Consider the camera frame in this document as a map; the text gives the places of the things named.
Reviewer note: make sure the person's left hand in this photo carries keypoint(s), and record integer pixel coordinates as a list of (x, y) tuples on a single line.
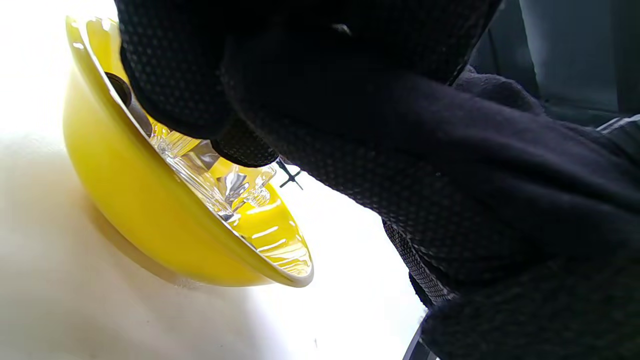
[(400, 125)]

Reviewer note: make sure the clear glass perfume bottle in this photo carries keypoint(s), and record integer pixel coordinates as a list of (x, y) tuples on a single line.
[(200, 170)]

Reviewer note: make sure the brown perfume bottle cap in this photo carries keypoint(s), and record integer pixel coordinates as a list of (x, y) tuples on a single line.
[(120, 87)]

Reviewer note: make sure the person's dark shirt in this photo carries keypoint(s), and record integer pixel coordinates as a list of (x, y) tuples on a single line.
[(575, 50)]

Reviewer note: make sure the black and white tracking controller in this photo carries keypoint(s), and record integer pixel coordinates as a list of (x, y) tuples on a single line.
[(411, 350)]

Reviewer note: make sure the yellow bowl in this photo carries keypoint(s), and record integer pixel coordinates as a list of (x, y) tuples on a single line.
[(125, 200)]

